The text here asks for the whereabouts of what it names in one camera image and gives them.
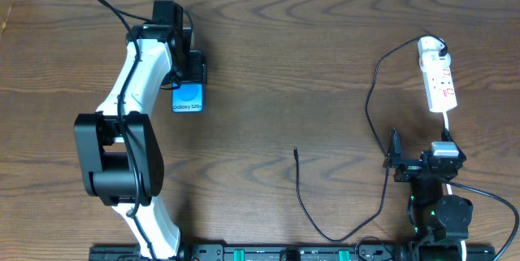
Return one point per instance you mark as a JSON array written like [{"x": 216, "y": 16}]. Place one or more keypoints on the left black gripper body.
[{"x": 195, "y": 72}]

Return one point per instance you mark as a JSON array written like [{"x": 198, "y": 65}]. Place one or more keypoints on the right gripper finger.
[
  {"x": 395, "y": 150},
  {"x": 446, "y": 135}
]

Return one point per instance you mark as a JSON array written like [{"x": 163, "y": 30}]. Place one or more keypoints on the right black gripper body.
[{"x": 410, "y": 163}]

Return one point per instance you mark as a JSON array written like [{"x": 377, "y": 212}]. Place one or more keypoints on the blue Galaxy smartphone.
[{"x": 188, "y": 98}]

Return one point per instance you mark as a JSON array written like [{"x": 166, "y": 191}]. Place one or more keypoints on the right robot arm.
[{"x": 441, "y": 220}]

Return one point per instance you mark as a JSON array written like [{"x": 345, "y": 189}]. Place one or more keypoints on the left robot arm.
[{"x": 120, "y": 158}]

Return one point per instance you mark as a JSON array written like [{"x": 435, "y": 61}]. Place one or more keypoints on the white charger adapter plug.
[{"x": 431, "y": 47}]

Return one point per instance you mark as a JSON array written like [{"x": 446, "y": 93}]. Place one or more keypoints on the white power strip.
[{"x": 438, "y": 81}]

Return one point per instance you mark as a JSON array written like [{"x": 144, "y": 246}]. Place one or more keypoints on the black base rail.
[{"x": 370, "y": 251}]

